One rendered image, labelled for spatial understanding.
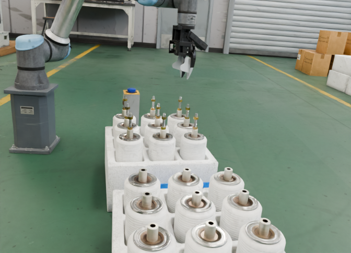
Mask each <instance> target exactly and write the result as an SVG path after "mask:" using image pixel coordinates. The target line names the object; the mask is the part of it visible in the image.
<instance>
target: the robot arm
mask: <svg viewBox="0 0 351 253"><path fill-rule="evenodd" d="M135 1H137V2H138V3H139V4H141V5H143V6H154V7H158V8H161V7H163V8H178V15H177V23H178V25H177V26H176V25H173V30H172V40H170V41H169V53H173V54H174V55H176V56H178V59H177V61H176V62H174V63H173V64H172V67H173V68H175V69H178V70H180V76H181V78H182V77H183V76H184V74H185V72H186V79H188V78H189V76H190V74H191V72H192V70H193V67H194V64H195V60H196V49H195V47H196V48H197V49H199V50H201V51H202V50H204V51H205V50H206V49H207V47H208V45H207V44H206V43H205V42H204V41H202V40H201V39H200V38H199V37H198V36H197V35H195V34H194V33H193V32H192V31H191V29H195V26H194V25H196V14H197V4H198V0H135ZM83 3H84V0H62V2H61V4H60V6H59V9H58V11H57V14H56V16H55V19H54V21H53V23H52V26H51V28H50V29H47V30H46V31H45V34H44V36H42V35H38V34H30V35H21V36H19V37H17V38H16V45H15V48H16V57H17V74H16V78H15V82H14V86H15V88H16V89H19V90H43V89H47V88H49V87H50V82H49V79H48V77H47V75H46V72H45V63H47V62H58V61H61V60H64V59H66V58H67V57H68V56H69V54H70V51H71V48H70V43H69V42H70V39H69V37H68V36H69V34H70V32H71V30H72V27H73V25H74V23H75V20H76V18H77V16H78V14H79V11H80V9H81V7H82V5H83ZM181 13H183V14H181ZM194 14H195V15H194ZM170 44H173V48H172V49H171V50H170ZM186 56H189V57H186Z"/></svg>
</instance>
